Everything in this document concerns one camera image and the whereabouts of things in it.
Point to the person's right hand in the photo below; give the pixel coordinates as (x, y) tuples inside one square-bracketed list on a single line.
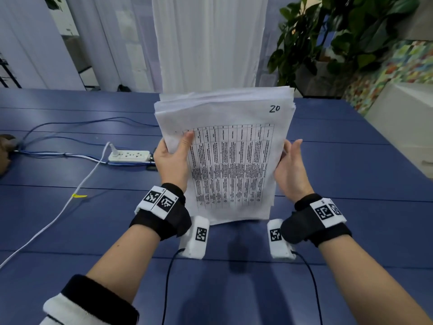
[(292, 175)]

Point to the person's left hand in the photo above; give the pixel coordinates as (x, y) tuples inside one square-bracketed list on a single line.
[(170, 165)]

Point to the dense table print paper sheet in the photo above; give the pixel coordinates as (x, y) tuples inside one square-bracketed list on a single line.
[(233, 165)]

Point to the pile of printed papers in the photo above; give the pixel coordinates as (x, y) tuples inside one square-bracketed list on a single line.
[(220, 98)]

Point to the person's right forearm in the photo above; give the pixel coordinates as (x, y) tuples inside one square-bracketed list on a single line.
[(365, 284)]

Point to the white power strip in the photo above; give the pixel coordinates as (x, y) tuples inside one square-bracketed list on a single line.
[(130, 156)]

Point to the white plug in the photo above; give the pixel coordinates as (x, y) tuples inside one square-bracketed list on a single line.
[(115, 151)]

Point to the small black floor object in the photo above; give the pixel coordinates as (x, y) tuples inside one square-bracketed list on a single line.
[(124, 88)]

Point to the white cabinet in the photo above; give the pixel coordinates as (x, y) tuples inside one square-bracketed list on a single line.
[(402, 125)]

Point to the sheer white curtain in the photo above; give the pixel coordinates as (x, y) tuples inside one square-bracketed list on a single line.
[(108, 43)]

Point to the black white left armband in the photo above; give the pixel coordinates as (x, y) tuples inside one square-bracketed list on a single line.
[(91, 297)]

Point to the green potted plant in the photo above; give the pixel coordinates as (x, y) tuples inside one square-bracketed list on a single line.
[(52, 2), (355, 30)]

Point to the dark brown object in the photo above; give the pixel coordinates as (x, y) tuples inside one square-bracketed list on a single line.
[(6, 155)]

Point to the black metal rack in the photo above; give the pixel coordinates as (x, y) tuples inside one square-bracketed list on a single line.
[(10, 76)]

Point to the concrete pillar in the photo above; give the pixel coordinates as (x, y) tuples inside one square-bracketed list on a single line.
[(419, 20)]

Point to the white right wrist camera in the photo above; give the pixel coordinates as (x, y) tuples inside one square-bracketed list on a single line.
[(280, 250)]

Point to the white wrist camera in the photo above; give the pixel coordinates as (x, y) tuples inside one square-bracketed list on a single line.
[(280, 250), (194, 248)]

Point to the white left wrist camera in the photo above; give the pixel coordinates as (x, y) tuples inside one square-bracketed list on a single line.
[(194, 248)]

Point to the colourful mosaic tile wall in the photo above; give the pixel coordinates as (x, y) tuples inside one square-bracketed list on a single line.
[(406, 64)]

